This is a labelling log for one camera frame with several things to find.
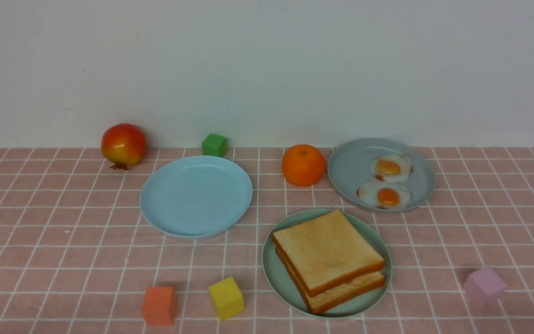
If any toast slice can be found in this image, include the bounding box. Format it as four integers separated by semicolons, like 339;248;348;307
271;210;387;297
275;247;386;315

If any orange fruit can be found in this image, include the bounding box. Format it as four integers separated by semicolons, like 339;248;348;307
281;144;327;187

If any green foam cube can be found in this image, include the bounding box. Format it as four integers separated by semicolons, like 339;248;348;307
201;133;229;158

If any light blue plate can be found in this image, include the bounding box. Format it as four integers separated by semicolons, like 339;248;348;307
140;155;254;239

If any grey blue egg plate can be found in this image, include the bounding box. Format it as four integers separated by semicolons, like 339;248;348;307
328;138;436;213

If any fried egg lower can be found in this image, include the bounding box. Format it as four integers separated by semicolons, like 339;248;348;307
356;179;411;210

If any teal green plate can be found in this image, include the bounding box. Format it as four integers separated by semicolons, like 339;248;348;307
262;208;394;319

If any yellow foam cube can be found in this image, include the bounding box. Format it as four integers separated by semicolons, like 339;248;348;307
208;276;245;321

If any red yellow pomegranate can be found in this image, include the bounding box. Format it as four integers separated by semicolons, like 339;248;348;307
101;123;147;171

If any orange foam cube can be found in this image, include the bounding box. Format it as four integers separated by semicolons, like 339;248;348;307
141;286;178;326

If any pink checked tablecloth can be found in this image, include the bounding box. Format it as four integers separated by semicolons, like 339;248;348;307
0;147;534;334

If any pink foam cube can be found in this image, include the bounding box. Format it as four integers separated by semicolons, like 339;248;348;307
463;267;507;306

